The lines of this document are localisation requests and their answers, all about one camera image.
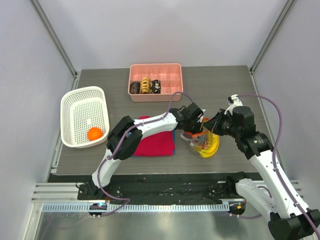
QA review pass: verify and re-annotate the white perforated plastic basket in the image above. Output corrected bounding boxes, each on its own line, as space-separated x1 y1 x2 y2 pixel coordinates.
60 86 110 149

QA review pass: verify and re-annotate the yellow patterned rolled item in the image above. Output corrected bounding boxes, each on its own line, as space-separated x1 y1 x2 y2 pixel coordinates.
139 77 151 94

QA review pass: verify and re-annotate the yellow fake banana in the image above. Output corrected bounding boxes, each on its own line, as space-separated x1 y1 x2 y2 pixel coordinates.
194 131 220 158

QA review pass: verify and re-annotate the dark brown rolled item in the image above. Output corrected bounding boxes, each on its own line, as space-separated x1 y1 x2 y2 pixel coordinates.
129 81 141 95

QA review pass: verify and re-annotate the black floral rolled item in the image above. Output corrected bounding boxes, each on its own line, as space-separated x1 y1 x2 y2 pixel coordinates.
150 79 162 94

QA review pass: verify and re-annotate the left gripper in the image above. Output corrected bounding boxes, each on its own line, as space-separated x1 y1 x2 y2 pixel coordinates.
182 118 206 145

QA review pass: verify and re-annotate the pink divided plastic tray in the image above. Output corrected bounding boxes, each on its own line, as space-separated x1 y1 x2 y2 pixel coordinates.
127 63 184 103

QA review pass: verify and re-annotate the orange fake fruit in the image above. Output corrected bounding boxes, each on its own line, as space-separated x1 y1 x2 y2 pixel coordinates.
87 127 104 141

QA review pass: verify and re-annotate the red folded shirt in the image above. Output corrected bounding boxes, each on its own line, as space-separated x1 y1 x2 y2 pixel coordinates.
132 131 176 157

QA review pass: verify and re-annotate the red fake fruit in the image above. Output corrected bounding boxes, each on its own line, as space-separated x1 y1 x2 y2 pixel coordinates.
196 140 208 151

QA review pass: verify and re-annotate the blue folded cloth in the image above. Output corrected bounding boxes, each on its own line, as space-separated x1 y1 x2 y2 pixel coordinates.
132 120 176 157

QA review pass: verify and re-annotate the clear zip top bag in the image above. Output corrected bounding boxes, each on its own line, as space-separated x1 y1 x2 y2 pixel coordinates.
180 128 220 158

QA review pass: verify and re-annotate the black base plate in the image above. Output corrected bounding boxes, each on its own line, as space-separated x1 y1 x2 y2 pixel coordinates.
77 172 266 202

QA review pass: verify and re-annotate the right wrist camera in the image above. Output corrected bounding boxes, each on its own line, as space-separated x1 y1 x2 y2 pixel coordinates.
226 94 243 114

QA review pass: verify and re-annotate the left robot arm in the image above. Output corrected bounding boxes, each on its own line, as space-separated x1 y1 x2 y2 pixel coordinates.
87 102 205 200

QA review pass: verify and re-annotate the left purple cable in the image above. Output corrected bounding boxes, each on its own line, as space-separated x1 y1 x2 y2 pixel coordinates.
92 91 195 217

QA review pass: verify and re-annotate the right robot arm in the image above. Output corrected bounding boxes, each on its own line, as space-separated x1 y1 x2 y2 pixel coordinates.
204 106 320 240

